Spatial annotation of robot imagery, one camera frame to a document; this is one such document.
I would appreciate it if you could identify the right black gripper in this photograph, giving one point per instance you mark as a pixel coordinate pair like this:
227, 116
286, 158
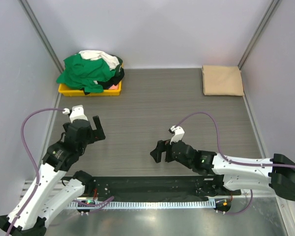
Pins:
161, 146

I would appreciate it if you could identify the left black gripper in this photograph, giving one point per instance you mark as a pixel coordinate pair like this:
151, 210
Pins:
96, 134

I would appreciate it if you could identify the beige t shirt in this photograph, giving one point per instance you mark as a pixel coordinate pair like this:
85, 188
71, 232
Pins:
222, 81

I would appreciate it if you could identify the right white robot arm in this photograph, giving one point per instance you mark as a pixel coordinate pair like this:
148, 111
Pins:
276, 174

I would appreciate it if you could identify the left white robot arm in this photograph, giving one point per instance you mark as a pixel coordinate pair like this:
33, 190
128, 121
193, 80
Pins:
34, 213

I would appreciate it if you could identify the pink garment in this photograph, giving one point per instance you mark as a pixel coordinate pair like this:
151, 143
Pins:
113, 86

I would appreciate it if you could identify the black t shirt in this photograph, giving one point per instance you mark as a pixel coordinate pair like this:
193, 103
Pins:
116, 77

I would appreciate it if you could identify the yellow plastic bin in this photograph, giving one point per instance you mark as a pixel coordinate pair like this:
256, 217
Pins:
66, 91

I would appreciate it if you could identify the green t shirt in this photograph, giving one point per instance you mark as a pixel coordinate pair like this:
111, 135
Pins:
86, 74

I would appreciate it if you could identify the white t shirt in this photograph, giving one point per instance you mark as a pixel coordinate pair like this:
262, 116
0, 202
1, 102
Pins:
103, 57

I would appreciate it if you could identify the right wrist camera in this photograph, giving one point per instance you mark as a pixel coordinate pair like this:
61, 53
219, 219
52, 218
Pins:
177, 133

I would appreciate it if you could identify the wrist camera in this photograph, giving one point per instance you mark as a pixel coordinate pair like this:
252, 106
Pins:
177, 133
76, 113

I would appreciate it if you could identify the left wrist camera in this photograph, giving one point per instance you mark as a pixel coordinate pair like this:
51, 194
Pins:
76, 113

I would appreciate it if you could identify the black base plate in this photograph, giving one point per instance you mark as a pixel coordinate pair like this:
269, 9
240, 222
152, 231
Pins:
158, 189

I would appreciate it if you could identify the slotted cable duct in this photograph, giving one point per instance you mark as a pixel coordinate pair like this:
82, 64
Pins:
142, 205

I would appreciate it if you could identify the left aluminium frame post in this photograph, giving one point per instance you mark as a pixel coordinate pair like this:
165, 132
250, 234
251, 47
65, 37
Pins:
40, 32

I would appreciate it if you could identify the aluminium frame post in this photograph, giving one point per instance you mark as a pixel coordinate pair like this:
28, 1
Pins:
40, 32
270, 11

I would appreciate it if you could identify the right aluminium frame post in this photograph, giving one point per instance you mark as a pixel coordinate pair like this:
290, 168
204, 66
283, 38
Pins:
270, 11

